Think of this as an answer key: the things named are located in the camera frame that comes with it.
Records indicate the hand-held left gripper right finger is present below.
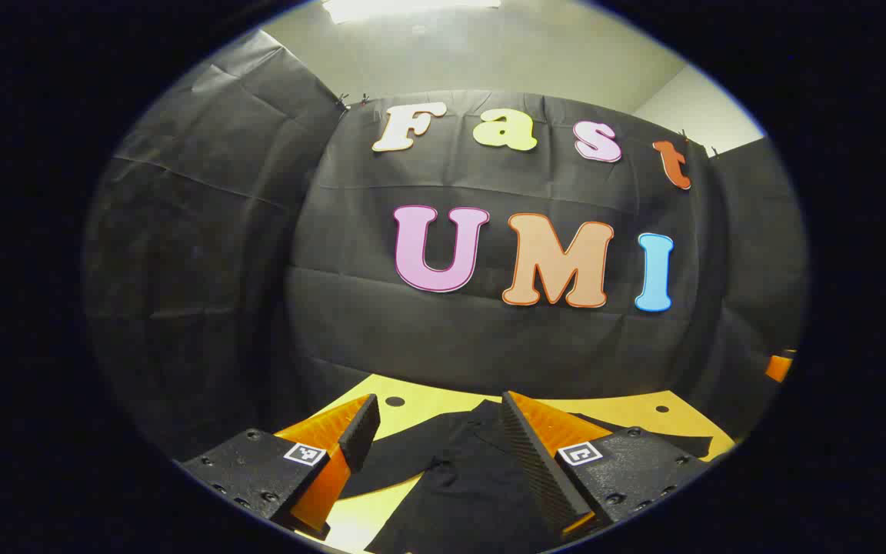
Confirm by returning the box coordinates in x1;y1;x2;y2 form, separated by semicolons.
499;390;714;539

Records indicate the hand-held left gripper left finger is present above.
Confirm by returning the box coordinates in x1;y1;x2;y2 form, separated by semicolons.
182;394;381;539

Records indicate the black jacket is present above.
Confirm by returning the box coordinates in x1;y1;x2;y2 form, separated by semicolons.
339;399;713;554

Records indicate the black backdrop cloth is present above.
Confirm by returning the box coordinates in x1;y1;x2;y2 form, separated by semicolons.
83;29;809;462

